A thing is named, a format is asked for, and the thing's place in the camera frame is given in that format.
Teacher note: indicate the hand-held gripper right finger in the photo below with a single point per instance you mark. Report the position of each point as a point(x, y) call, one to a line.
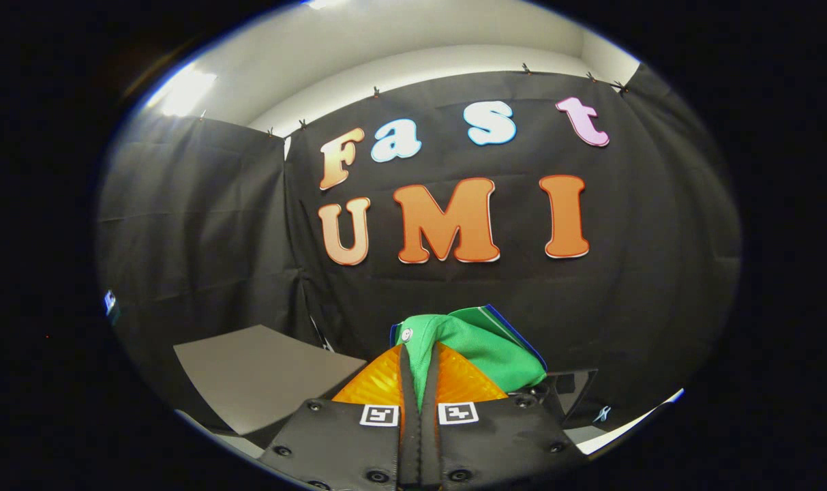
point(502, 440)

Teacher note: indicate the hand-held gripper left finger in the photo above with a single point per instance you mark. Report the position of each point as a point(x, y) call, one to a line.
point(345, 443)

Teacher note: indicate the green polo shirt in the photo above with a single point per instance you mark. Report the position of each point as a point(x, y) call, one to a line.
point(481, 348)

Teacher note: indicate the grey stand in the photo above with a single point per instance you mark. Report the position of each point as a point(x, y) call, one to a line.
point(263, 375)

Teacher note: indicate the white table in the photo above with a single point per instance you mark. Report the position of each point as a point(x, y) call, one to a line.
point(624, 426)

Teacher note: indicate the black backdrop cloth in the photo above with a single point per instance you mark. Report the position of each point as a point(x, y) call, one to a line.
point(590, 307)

